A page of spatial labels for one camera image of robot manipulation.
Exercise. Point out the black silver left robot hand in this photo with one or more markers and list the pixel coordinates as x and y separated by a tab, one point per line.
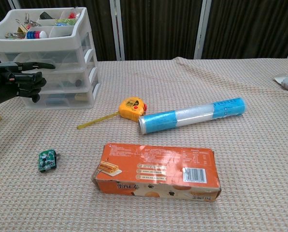
4	84

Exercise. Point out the green circuit board module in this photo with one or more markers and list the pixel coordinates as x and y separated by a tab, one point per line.
47	160

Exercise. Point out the white plastic drawer cabinet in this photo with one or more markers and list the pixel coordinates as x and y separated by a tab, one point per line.
37	46

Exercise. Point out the clear drawer holding blue item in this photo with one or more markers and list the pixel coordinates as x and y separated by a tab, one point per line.
61	101

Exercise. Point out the patterned binder clip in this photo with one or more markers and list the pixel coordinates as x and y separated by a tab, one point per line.
13	35

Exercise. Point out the blue round magnet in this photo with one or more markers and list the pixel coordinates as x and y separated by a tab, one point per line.
30	34

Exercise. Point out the flat blue item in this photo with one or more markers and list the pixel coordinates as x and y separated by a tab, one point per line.
58	101

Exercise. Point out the gold binder clip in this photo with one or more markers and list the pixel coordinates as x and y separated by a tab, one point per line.
22	29

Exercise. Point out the red round magnet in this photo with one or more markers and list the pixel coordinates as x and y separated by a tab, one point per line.
37	33

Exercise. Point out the white round magnet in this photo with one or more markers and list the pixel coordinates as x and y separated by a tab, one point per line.
43	33

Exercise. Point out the black round knob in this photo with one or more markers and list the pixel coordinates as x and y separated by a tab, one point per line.
78	82

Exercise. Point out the pale yellow block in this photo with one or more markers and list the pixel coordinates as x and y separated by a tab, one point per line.
80	97

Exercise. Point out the small black block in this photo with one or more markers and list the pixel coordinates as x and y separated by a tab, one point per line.
46	15

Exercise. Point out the small blue oval piece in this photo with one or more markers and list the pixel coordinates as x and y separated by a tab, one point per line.
59	24

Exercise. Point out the red pushpin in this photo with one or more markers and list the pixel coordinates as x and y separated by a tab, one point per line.
72	15

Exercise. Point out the yellow tape measure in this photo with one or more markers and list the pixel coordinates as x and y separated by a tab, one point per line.
130	108

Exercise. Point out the beige woven tablecloth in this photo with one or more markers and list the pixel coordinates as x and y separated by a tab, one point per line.
61	205

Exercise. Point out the cling film roll blue label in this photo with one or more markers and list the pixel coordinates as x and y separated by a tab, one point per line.
158	120

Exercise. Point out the dark pleated curtain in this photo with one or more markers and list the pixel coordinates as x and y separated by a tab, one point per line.
158	24

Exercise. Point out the orange snack carton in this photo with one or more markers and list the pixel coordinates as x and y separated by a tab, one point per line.
158	164

